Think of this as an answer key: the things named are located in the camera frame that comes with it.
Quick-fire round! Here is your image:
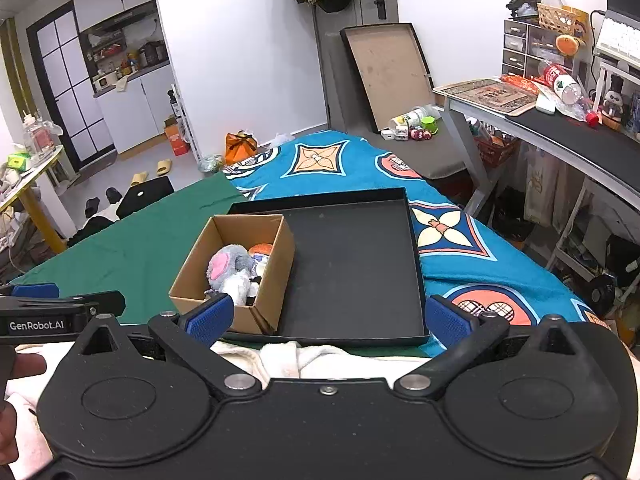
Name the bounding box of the white wire rack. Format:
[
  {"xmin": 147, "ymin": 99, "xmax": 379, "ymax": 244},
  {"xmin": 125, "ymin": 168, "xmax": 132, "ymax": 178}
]
[{"xmin": 170, "ymin": 82, "xmax": 203, "ymax": 161}]

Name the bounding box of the grey desk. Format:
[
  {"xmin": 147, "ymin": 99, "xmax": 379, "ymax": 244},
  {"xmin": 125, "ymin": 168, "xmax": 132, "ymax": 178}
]
[{"xmin": 432, "ymin": 80, "xmax": 640, "ymax": 271}]

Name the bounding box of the black lid brown inside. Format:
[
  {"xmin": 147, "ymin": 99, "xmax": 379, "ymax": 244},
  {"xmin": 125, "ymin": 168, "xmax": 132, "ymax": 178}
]
[{"xmin": 341, "ymin": 22, "xmax": 433, "ymax": 133}]

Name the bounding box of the green bed sheet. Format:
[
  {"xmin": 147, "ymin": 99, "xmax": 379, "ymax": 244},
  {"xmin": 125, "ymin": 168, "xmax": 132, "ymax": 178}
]
[{"xmin": 10, "ymin": 175, "xmax": 261, "ymax": 326}]

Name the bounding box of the person's left hand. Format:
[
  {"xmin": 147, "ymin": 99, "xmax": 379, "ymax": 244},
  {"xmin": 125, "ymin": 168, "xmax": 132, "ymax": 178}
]
[{"xmin": 0, "ymin": 354, "xmax": 48, "ymax": 466}]

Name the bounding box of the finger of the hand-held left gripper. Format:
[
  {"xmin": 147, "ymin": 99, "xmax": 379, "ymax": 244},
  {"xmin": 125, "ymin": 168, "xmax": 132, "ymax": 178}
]
[
  {"xmin": 0, "ymin": 290, "xmax": 126, "ymax": 317},
  {"xmin": 10, "ymin": 283, "xmax": 60, "ymax": 299}
]

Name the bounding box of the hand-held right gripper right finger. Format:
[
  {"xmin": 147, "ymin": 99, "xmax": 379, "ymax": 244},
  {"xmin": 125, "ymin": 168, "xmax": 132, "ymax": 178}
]
[{"xmin": 395, "ymin": 294, "xmax": 581, "ymax": 393}]

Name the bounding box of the black framed glass door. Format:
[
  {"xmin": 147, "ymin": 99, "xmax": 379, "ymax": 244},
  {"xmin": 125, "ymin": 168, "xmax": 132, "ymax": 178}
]
[{"xmin": 25, "ymin": 0, "xmax": 118, "ymax": 186}]

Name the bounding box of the grey pink plush toy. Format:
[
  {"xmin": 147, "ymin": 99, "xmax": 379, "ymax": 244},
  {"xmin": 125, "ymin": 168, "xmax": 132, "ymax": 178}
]
[{"xmin": 207, "ymin": 245, "xmax": 253, "ymax": 293}]

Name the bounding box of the beige tote bag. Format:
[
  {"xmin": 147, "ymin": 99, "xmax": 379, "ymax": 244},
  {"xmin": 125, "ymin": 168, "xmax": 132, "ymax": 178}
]
[{"xmin": 522, "ymin": 147, "xmax": 573, "ymax": 228}]

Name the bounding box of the white kitchen cabinet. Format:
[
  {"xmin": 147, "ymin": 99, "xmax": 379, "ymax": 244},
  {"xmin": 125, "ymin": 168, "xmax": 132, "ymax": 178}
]
[{"xmin": 95, "ymin": 62, "xmax": 176, "ymax": 156}]

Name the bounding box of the yellow legged table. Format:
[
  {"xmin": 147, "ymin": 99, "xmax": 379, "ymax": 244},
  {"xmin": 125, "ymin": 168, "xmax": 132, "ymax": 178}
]
[{"xmin": 0, "ymin": 145, "xmax": 68, "ymax": 256}]

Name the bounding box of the panda figurine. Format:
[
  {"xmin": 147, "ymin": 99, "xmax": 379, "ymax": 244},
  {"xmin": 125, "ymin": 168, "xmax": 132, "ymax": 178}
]
[{"xmin": 601, "ymin": 89, "xmax": 626, "ymax": 128}]

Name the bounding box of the plastic bottle red label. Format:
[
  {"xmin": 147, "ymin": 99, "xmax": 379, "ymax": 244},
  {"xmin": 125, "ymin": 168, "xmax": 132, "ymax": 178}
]
[{"xmin": 537, "ymin": 60, "xmax": 600, "ymax": 126}]

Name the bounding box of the brown cardboard box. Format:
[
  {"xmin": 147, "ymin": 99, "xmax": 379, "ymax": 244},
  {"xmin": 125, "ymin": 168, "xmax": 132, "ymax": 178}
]
[{"xmin": 169, "ymin": 214, "xmax": 296, "ymax": 336}]

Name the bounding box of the blue patterned blanket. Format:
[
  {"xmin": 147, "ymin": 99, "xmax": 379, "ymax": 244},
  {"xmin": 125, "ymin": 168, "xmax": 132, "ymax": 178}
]
[{"xmin": 222, "ymin": 130, "xmax": 616, "ymax": 356}]

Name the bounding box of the orange cardboard box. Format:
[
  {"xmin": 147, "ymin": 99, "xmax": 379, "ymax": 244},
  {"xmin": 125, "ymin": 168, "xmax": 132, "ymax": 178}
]
[{"xmin": 165, "ymin": 117, "xmax": 191, "ymax": 157}]

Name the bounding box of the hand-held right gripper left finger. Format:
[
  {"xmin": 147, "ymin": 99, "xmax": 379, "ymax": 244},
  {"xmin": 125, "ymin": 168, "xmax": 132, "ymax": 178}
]
[{"xmin": 75, "ymin": 291, "xmax": 266, "ymax": 393}]

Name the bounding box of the white fleece cloth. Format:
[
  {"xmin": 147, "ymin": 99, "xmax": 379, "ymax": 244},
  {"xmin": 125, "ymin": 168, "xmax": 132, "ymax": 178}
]
[{"xmin": 0, "ymin": 320, "xmax": 640, "ymax": 480}]

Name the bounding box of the clear plastic jar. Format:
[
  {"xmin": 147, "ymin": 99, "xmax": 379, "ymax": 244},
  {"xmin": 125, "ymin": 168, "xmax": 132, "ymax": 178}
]
[{"xmin": 390, "ymin": 106, "xmax": 443, "ymax": 131}]

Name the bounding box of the black white clothing pile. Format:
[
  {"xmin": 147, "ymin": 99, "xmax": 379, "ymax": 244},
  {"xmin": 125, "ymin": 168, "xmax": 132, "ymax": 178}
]
[{"xmin": 67, "ymin": 202, "xmax": 123, "ymax": 248}]

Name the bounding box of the dark model figure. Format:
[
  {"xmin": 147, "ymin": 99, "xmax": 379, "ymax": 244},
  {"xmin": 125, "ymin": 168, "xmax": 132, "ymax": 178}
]
[{"xmin": 506, "ymin": 0, "xmax": 545, "ymax": 22}]

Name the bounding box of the grey door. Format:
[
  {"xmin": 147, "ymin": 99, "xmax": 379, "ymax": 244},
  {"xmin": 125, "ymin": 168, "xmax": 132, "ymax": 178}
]
[{"xmin": 314, "ymin": 0, "xmax": 401, "ymax": 132}]

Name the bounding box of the red basket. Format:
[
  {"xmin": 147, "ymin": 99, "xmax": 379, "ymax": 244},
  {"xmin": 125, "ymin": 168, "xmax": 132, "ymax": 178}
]
[{"xmin": 472, "ymin": 132, "xmax": 521, "ymax": 170}]

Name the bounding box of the white keyboard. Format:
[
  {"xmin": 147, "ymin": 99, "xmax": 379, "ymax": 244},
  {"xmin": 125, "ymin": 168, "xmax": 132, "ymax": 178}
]
[{"xmin": 594, "ymin": 16, "xmax": 640, "ymax": 66}]

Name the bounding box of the grey bench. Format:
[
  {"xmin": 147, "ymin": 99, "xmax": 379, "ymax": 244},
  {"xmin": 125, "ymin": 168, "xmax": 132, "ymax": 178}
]
[{"xmin": 367, "ymin": 125, "xmax": 483, "ymax": 182}]

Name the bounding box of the woven basket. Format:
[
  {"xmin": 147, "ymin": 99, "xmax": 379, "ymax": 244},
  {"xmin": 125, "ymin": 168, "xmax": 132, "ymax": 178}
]
[{"xmin": 537, "ymin": 2, "xmax": 591, "ymax": 38}]

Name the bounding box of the brown desk mat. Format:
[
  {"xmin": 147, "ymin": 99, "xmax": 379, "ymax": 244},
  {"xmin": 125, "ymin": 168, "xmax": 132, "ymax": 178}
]
[{"xmin": 432, "ymin": 77, "xmax": 543, "ymax": 116}]

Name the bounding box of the grey drawer organizer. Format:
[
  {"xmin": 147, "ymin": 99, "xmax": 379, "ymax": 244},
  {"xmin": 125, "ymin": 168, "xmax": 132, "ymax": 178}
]
[{"xmin": 501, "ymin": 18, "xmax": 577, "ymax": 79}]

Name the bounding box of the orange bag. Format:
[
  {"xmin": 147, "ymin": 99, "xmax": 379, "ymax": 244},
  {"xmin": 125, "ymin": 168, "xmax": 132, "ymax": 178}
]
[{"xmin": 225, "ymin": 131, "xmax": 258, "ymax": 166}]

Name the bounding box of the black tray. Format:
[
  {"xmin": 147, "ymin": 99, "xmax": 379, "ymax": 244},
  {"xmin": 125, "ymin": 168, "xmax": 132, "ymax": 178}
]
[{"xmin": 220, "ymin": 187, "xmax": 431, "ymax": 347}]

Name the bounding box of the red snack packet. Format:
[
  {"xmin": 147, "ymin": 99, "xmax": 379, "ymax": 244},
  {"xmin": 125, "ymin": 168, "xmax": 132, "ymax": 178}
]
[{"xmin": 500, "ymin": 74, "xmax": 543, "ymax": 93}]

